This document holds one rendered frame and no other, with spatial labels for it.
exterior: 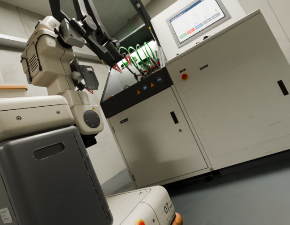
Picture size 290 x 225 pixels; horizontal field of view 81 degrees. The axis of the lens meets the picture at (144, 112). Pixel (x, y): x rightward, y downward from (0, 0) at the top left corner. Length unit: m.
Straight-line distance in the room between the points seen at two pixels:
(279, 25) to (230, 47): 2.79
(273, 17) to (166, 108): 3.17
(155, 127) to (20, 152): 1.04
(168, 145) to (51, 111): 0.99
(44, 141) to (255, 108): 1.23
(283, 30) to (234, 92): 2.88
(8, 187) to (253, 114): 1.31
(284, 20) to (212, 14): 2.53
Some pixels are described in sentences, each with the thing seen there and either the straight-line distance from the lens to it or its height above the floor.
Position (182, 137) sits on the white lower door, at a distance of 1.38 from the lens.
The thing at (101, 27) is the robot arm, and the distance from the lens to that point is 1.23.
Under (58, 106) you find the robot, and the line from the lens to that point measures 0.67.
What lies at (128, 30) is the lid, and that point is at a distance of 2.03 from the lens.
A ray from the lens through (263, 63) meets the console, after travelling 1.39.
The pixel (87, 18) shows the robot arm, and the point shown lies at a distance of 1.14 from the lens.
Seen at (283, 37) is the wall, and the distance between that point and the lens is 4.10.
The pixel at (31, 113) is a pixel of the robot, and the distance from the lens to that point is 0.62.
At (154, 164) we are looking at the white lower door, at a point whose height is 0.26.
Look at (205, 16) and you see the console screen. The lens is 1.76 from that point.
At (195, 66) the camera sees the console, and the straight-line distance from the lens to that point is 1.36.
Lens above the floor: 0.57
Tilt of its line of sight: 5 degrees up
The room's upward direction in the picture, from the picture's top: 24 degrees counter-clockwise
